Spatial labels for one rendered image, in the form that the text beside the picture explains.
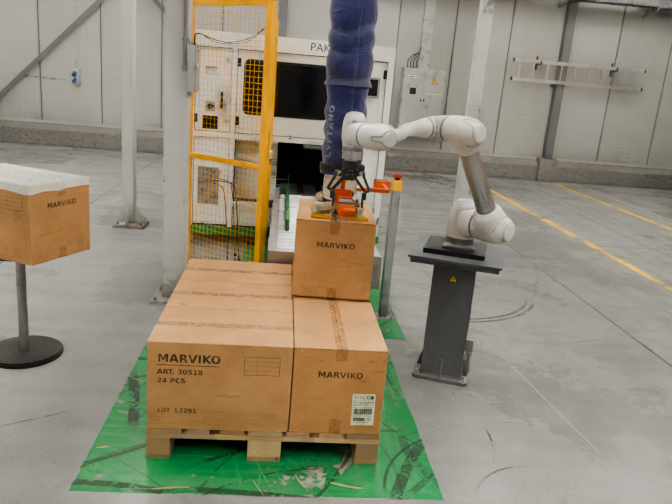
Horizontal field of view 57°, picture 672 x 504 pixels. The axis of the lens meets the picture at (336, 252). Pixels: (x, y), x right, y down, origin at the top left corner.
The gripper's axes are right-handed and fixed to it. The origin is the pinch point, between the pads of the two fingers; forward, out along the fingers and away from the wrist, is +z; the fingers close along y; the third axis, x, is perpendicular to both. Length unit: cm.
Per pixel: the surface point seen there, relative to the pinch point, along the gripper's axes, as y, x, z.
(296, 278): 21, -20, 44
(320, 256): 9.4, -19.6, 31.1
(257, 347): 35, 42, 55
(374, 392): -15, 40, 73
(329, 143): 8.5, -35.8, -23.5
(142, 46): 324, -955, -86
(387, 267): -45, -140, 70
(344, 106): 3, -33, -42
